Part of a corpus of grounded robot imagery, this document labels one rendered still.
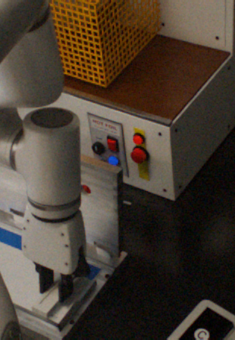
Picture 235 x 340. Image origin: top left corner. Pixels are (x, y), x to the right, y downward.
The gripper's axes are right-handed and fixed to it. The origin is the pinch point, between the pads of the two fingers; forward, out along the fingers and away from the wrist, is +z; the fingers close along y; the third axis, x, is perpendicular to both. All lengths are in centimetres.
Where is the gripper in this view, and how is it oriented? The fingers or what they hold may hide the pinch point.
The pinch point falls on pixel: (56, 283)
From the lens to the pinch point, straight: 144.3
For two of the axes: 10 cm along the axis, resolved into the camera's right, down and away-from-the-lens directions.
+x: 5.4, -4.5, 7.1
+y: 8.4, 3.0, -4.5
